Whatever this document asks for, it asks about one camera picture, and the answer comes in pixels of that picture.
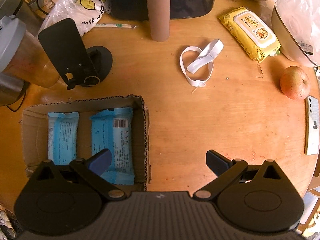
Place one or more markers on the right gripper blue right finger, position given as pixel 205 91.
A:
pixel 227 172

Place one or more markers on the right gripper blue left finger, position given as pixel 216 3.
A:
pixel 90 172

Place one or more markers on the blue wipes pack with barcode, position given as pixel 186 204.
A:
pixel 111 129

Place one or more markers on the open cardboard box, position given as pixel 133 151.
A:
pixel 35 133

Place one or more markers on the white smartphone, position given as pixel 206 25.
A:
pixel 312 126

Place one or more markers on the black phone stand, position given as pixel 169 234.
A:
pixel 76 64

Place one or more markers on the red apple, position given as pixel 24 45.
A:
pixel 295 83

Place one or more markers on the white elastic band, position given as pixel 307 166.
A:
pixel 206 57

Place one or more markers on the clear plastic jug grey lid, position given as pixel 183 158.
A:
pixel 22 55

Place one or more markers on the yellow wet wipes pack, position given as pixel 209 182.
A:
pixel 255 37

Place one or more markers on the wrapped chopsticks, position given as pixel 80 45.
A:
pixel 115 25

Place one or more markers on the white printed plastic bag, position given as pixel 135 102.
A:
pixel 85 13

